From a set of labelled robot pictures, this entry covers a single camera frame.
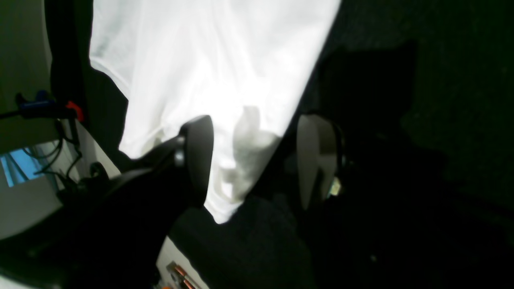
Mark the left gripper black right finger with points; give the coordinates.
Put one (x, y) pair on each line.
(320, 159)

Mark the white printed t-shirt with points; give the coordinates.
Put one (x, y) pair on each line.
(244, 63)

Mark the black table cloth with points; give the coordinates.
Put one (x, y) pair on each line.
(421, 92)

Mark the red black clamp left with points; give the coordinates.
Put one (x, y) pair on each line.
(46, 107)

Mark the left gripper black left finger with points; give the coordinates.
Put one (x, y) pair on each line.
(109, 232)

